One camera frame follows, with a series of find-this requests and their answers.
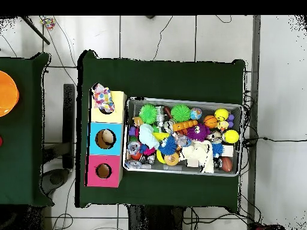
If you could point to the cream knitted cloth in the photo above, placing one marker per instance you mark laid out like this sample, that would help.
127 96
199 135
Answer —
199 155

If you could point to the green spiky ball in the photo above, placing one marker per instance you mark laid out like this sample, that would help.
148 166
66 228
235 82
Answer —
147 114
180 113

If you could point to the small colourful floor toy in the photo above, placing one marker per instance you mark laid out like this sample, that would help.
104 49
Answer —
47 22

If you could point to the grey round stand base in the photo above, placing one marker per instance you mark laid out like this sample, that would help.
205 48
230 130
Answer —
56 179

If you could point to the purple furry monster toy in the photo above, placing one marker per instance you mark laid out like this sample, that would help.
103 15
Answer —
197 132

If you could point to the orange plastic toy block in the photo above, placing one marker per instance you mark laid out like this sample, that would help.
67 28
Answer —
184 126

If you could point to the thin black rod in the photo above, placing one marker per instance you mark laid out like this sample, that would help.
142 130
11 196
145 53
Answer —
34 29

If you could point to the dark green table cloth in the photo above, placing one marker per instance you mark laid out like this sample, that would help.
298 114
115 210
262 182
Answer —
29 143
158 72

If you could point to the small dotted cloth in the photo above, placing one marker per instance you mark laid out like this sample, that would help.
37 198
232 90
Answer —
103 99

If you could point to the yellow ball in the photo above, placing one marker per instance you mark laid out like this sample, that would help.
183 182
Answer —
230 136
220 114

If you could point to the mint green foam cloth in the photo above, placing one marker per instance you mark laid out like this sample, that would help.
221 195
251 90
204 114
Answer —
147 136

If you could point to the blue spiky ball with eyes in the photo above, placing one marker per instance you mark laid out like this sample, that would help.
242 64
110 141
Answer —
168 146

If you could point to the orange round bowl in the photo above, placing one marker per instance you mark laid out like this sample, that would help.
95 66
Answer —
7 93

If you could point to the wooden box with three holes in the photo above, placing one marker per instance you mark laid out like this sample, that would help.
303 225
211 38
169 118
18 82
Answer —
93 143

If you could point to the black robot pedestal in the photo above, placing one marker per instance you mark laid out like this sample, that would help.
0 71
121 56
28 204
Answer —
153 218

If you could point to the orange toy basketball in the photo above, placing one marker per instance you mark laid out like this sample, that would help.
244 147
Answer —
210 121

